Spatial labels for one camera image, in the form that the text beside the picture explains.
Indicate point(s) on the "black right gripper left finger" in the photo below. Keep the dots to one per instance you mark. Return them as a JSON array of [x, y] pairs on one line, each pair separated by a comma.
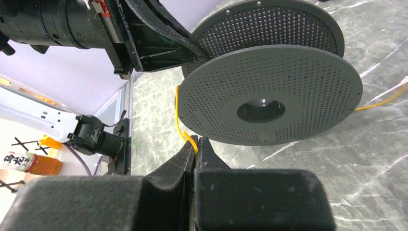
[[159, 201]]

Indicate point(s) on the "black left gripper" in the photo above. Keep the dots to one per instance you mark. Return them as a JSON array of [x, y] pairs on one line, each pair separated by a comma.
[[152, 40]]

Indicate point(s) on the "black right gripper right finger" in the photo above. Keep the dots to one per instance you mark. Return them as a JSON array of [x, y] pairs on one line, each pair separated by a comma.
[[227, 199]]

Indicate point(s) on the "dark grey perforated spool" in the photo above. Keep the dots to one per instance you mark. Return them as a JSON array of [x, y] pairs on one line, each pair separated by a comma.
[[276, 74]]

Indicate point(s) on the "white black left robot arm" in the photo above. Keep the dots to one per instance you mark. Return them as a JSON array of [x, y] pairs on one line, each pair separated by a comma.
[[82, 48]]

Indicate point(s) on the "yellow storage bin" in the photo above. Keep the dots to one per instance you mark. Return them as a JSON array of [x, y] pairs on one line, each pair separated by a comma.
[[49, 142]]

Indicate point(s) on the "brown tea bottle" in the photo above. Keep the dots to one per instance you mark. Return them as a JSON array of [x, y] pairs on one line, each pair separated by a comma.
[[30, 163]]

